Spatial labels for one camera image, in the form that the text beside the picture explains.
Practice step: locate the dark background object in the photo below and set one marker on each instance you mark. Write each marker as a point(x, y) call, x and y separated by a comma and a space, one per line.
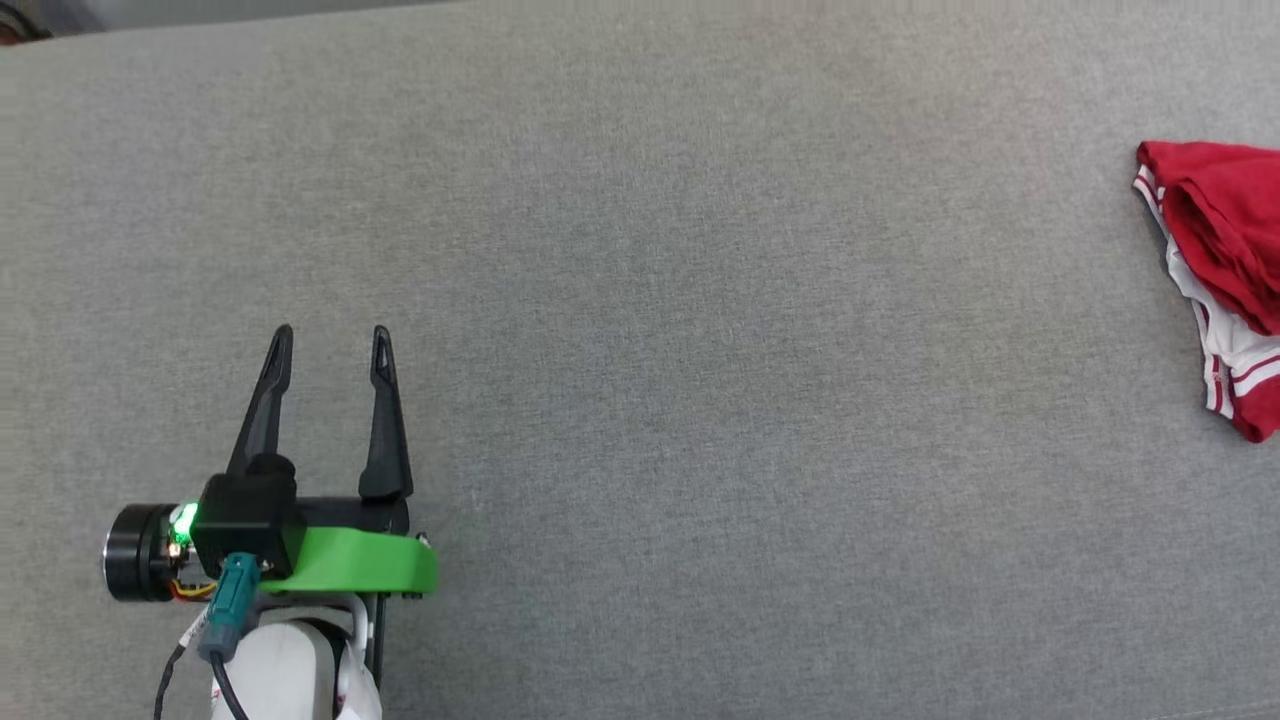
point(18, 20)

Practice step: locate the grey fabric sofa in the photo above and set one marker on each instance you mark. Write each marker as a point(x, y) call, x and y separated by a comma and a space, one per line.
point(700, 350)

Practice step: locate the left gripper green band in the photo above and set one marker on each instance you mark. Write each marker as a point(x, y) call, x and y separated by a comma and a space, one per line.
point(360, 565)

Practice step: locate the red and white jersey garment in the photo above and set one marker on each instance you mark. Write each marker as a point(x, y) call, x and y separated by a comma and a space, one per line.
point(1230, 220)

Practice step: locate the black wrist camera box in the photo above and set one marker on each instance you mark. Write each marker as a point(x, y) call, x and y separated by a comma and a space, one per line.
point(250, 515)

